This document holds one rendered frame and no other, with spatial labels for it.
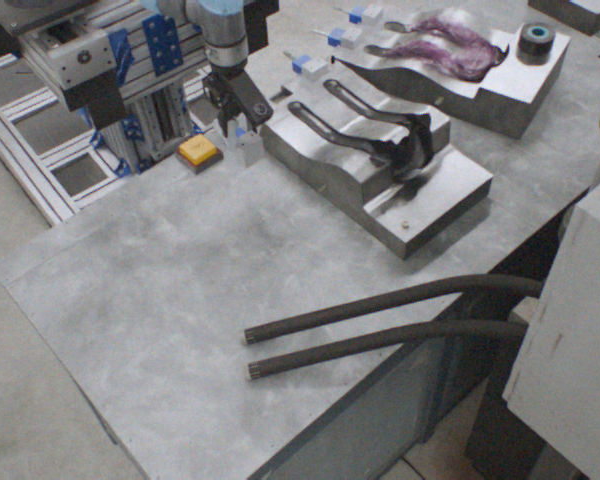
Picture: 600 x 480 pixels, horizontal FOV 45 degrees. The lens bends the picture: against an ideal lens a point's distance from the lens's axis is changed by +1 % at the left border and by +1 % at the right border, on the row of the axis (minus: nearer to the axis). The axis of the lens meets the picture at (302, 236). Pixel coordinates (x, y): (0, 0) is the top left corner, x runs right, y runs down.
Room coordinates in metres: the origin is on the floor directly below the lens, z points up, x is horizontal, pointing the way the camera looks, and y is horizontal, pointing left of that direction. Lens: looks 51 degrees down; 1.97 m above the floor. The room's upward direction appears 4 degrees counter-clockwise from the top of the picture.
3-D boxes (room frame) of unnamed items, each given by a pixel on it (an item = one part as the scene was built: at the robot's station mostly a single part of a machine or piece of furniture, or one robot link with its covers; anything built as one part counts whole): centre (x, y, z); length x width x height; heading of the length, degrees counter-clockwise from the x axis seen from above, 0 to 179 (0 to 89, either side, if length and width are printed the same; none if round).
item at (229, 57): (1.09, 0.12, 1.17); 0.08 x 0.08 x 0.05
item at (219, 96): (1.09, 0.12, 1.09); 0.09 x 0.08 x 0.12; 38
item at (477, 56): (1.42, -0.36, 0.90); 0.26 x 0.18 x 0.08; 56
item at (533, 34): (1.37, -0.56, 0.93); 0.08 x 0.08 x 0.04
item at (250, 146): (1.10, 0.13, 0.93); 0.13 x 0.05 x 0.05; 38
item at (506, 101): (1.42, -0.37, 0.86); 0.50 x 0.26 x 0.11; 56
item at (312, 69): (1.38, -0.02, 0.89); 0.13 x 0.05 x 0.05; 38
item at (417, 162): (1.15, -0.14, 0.92); 0.35 x 0.16 x 0.09; 38
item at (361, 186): (1.13, -0.14, 0.87); 0.50 x 0.26 x 0.14; 38
